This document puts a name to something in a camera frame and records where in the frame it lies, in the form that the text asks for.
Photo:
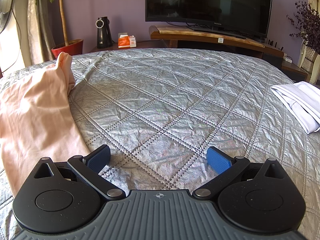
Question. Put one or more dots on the black tabletop appliance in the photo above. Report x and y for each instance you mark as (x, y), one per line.
(103, 33)

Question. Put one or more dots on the green potted tree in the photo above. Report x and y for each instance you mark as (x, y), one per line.
(62, 12)

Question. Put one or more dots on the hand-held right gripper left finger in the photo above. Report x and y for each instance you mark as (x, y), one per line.
(100, 156)

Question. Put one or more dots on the white folded garment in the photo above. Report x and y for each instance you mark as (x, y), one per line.
(300, 100)

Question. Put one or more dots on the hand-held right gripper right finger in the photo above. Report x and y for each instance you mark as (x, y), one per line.
(218, 159)

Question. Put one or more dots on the orange tissue box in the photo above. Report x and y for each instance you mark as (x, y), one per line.
(125, 42)

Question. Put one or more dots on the black router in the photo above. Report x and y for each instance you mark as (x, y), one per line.
(273, 46)

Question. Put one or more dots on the dark low cabinet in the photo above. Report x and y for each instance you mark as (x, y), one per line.
(150, 45)

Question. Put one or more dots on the pink pants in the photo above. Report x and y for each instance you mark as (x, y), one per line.
(35, 110)

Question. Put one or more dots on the silver quilted bedspread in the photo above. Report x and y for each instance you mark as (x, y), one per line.
(162, 92)

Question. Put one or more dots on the black television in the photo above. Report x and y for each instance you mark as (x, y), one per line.
(207, 0)

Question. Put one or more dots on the pale woven vase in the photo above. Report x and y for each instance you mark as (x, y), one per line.
(310, 58)

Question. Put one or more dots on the dried purple flowers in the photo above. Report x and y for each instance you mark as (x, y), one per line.
(303, 20)

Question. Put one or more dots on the wooden television stand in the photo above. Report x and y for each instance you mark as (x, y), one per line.
(175, 33)

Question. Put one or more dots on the red plant pot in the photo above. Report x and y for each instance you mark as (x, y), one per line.
(68, 48)

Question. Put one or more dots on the beige curtain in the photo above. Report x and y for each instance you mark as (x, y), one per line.
(40, 30)

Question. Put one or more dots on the wooden side table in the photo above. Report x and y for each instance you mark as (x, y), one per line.
(295, 70)

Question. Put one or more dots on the black standing fan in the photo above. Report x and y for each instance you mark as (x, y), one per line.
(6, 2)

